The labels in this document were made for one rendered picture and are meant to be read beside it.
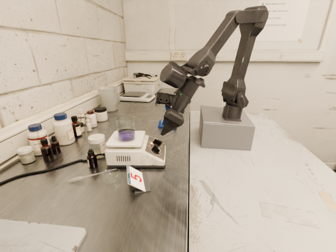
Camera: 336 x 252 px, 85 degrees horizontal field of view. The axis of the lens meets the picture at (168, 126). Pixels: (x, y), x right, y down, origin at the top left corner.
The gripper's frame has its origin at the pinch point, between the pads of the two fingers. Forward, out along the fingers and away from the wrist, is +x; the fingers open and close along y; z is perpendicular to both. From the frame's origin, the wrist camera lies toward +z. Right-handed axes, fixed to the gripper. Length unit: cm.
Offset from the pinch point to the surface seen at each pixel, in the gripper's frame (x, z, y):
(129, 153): 12.5, 6.7, 9.2
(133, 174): 14.3, 3.0, 16.2
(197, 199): 7.5, -14.6, 22.7
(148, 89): 15, 13, -102
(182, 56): -23, 0, -132
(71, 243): 20.4, 9.5, 36.4
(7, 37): 5, 65, -11
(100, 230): 19.1, 5.4, 32.5
